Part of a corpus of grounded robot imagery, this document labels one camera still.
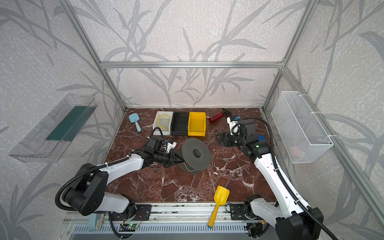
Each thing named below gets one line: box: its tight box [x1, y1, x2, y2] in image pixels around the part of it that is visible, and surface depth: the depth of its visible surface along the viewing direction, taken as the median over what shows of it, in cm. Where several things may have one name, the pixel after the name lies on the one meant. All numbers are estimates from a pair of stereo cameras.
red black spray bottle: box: [208, 108, 232, 123], surface depth 114 cm
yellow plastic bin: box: [187, 111, 206, 137], surface depth 108 cm
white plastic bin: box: [152, 111, 174, 136], surface depth 110 cm
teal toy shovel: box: [128, 113, 142, 132], surface depth 117 cm
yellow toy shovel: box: [207, 185, 230, 229], surface depth 80 cm
